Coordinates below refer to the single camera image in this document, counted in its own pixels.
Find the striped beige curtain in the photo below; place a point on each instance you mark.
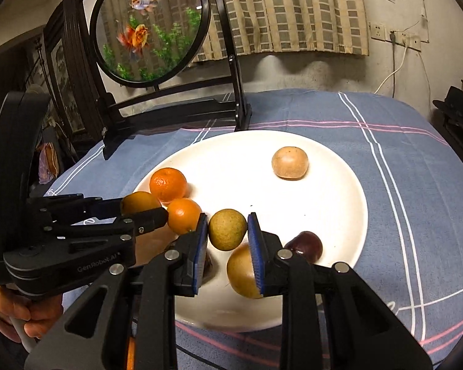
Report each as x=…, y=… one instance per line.
x=293, y=11

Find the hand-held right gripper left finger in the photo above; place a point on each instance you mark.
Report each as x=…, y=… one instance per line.
x=200, y=256

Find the wall power sockets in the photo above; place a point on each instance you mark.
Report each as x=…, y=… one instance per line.
x=405, y=40

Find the blue plaid tablecloth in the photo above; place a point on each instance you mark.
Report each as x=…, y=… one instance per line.
x=389, y=200

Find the yellow-orange round fruit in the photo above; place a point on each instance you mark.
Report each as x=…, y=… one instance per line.
x=139, y=202

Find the purple bag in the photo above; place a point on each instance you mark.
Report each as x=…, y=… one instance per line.
x=48, y=164

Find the smooth orange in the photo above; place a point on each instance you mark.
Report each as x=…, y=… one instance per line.
x=183, y=216

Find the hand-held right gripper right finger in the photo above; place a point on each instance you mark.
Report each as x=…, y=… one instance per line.
x=255, y=256

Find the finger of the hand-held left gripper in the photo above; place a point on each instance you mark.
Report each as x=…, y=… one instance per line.
x=150, y=219
x=81, y=205

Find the dark wooden framed painting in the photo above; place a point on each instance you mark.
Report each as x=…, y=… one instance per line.
x=67, y=84

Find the goldfish screen in black frame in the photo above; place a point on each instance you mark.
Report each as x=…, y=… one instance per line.
x=150, y=27

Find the person's left hand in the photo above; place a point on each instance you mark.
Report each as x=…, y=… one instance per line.
x=34, y=312

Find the pale passion fruit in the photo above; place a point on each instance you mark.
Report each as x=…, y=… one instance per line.
x=289, y=162

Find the white wall socket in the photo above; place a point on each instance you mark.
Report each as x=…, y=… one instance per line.
x=377, y=31

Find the small green round fruit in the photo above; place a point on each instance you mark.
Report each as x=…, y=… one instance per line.
x=227, y=229

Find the white round plate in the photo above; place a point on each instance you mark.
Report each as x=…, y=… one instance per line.
x=235, y=173

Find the bumpy orange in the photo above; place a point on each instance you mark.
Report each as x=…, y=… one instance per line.
x=168, y=185

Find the black hat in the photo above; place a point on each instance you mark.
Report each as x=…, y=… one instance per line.
x=457, y=104

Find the tan passion fruit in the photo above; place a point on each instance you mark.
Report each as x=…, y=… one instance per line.
x=239, y=273

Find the small dark purple plum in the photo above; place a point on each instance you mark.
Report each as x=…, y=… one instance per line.
x=306, y=244

